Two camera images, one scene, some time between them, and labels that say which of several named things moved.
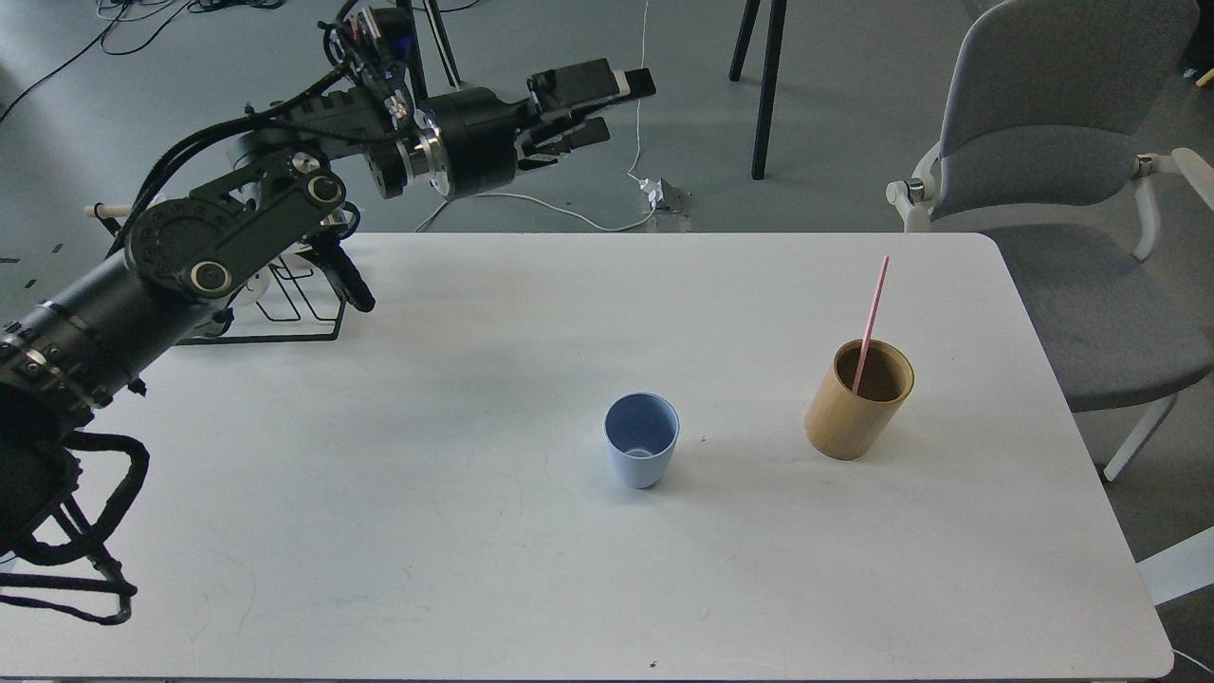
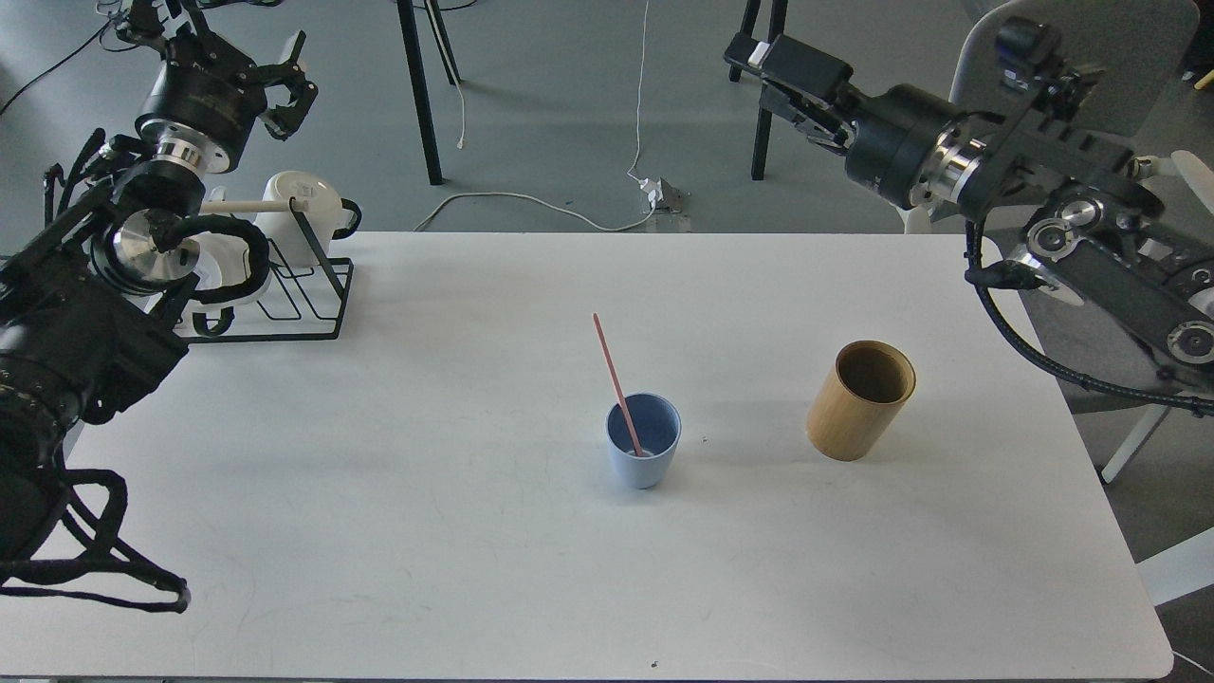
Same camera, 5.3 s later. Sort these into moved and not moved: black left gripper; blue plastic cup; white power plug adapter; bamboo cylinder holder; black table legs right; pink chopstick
Moved: pink chopstick; black left gripper
Not moved: black table legs right; blue plastic cup; bamboo cylinder holder; white power plug adapter
